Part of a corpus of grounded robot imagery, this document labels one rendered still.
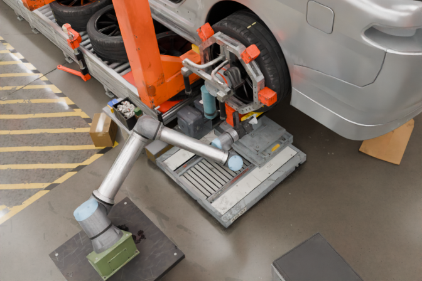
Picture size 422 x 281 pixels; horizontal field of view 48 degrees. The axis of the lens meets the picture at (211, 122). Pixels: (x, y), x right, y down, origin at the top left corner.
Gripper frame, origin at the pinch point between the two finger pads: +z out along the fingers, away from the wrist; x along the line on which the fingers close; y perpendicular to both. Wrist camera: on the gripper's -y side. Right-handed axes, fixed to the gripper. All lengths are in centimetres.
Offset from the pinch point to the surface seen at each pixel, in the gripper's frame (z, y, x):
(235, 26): 8, -54, 22
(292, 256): -47, 74, 32
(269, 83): 6.0, -13.8, 24.8
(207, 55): 2, -49, -16
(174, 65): -12, -56, -39
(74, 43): -34, -120, -143
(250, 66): 1.9, -28.7, 23.2
